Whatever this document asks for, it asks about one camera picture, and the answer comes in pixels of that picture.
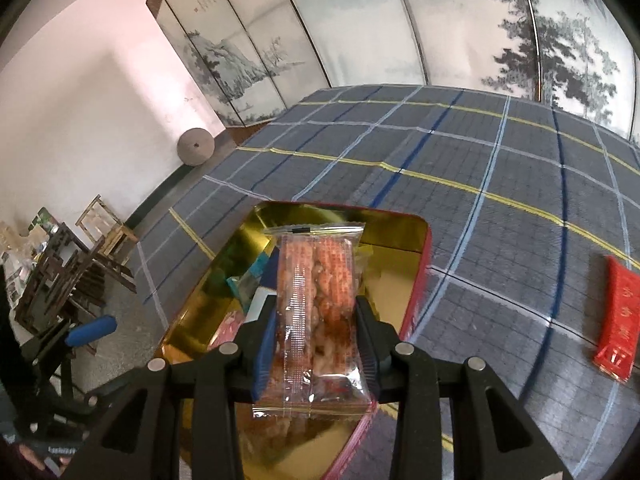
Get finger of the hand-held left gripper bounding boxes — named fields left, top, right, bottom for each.
left=84, top=377, right=132, bottom=407
left=20, top=315, right=119, bottom=361

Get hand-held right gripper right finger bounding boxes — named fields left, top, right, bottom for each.
left=356, top=296, right=576, bottom=480

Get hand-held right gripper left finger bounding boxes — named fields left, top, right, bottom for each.
left=60, top=299, right=279, bottom=480

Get blue snack packet pale ends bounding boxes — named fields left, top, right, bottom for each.
left=247, top=250, right=280, bottom=323

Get clear packet of orange snacks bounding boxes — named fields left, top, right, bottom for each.
left=251, top=222, right=377, bottom=418

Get red tin box gold interior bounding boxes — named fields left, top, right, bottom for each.
left=159, top=201, right=433, bottom=480

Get person's left hand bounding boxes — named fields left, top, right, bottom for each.
left=9, top=441, right=66, bottom=477

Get pink snack packet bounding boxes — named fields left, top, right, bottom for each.
left=214, top=309, right=253, bottom=347

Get dark wooden lattice chair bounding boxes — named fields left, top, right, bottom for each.
left=14, top=222, right=137, bottom=336

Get teal snack packet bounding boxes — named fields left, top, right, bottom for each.
left=226, top=259, right=266, bottom=306

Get light wooden chair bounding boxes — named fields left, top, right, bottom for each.
left=75, top=195, right=141, bottom=267

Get blue plaid tablecloth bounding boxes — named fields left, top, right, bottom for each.
left=135, top=85, right=640, bottom=480

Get round grey stone disc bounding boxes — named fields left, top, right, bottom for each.
left=177, top=127, right=216, bottom=166

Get long red snack packet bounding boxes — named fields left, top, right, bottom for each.
left=593, top=254, right=640, bottom=385

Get ink painting folding screen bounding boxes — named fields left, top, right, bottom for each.
left=146, top=0, right=640, bottom=146

